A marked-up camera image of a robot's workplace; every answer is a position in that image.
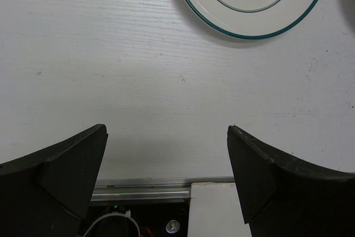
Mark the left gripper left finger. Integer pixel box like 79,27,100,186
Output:
1,124,108,236

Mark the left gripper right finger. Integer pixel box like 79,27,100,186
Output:
227,125,354,236

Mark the aluminium rail frame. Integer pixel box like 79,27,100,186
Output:
91,176,234,202

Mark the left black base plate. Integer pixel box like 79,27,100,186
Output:
77,199,190,236

